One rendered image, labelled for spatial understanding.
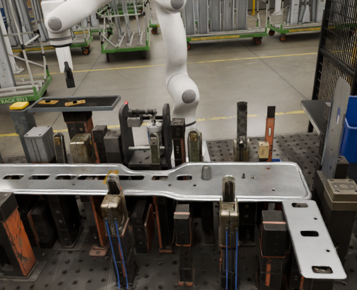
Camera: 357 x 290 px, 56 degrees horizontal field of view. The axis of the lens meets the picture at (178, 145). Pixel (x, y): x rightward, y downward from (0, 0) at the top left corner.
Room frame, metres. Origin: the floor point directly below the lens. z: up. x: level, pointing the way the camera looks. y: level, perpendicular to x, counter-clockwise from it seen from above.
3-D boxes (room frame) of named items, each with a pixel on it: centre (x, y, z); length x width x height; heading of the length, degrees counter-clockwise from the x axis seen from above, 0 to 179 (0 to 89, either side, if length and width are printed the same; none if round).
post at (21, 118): (1.40, 0.69, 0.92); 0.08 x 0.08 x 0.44; 82
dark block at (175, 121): (1.19, 0.00, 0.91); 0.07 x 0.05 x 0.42; 172
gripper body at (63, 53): (1.36, 0.43, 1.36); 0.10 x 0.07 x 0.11; 17
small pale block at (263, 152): (1.06, -0.31, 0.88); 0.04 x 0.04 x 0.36; 82
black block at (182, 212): (0.80, 0.00, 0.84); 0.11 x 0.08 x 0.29; 172
